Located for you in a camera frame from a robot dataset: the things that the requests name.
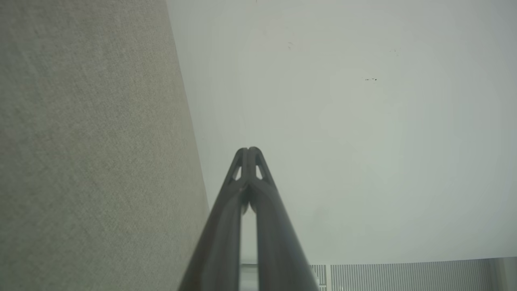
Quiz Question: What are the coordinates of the white ribbed wall panel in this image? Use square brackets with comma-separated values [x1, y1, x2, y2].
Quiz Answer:
[310, 257, 517, 291]

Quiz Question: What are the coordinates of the grey fabric sofa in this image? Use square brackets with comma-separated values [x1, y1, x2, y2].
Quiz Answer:
[0, 0, 211, 291]

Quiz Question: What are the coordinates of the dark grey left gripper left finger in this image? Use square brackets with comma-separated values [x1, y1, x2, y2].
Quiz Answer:
[178, 148, 249, 291]

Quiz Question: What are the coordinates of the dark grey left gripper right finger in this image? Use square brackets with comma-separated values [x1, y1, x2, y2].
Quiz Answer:
[248, 147, 320, 291]

